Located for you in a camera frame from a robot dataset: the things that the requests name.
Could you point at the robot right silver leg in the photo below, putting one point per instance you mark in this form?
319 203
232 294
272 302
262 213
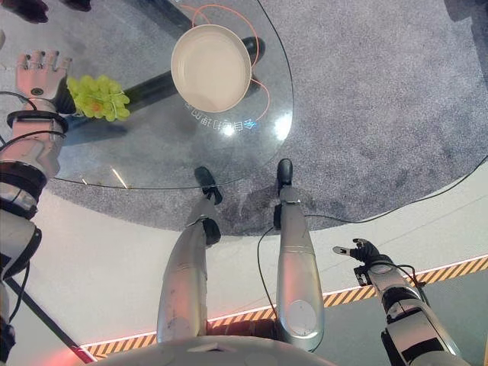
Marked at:
299 274

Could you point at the black floor bar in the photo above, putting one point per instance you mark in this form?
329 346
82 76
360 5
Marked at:
49 318

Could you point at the robot silver torso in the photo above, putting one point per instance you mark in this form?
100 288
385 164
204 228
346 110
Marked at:
213 352

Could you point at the robot left silver arm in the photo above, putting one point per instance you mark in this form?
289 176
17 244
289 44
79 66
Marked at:
23 160

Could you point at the green grape bunch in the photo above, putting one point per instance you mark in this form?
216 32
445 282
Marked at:
100 97

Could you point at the robot right silver arm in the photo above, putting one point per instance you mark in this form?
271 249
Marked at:
411 316

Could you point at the robot silver leg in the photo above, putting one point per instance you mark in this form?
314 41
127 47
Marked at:
299 274
183 282

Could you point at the cream round plate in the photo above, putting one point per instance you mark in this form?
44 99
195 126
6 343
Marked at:
209 70

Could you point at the robot left silver leg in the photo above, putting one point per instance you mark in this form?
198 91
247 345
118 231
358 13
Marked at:
183 282

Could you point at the robot left dark foot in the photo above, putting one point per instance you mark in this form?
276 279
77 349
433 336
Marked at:
206 179

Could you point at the yellow black hazard tape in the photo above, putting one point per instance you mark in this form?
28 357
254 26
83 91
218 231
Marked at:
343 296

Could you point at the robot left five-finger hand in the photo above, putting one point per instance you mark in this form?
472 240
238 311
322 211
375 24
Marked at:
38 82

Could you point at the robot right five-finger hand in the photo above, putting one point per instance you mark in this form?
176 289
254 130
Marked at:
368 252

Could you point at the dark shoe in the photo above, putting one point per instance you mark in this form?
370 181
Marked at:
26 9
76 4

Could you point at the black table base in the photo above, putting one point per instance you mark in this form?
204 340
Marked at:
150 85

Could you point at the robot right dark foot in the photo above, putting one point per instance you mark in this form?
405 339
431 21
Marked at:
284 171

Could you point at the robot dark foot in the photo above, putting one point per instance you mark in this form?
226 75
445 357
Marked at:
206 179
284 171

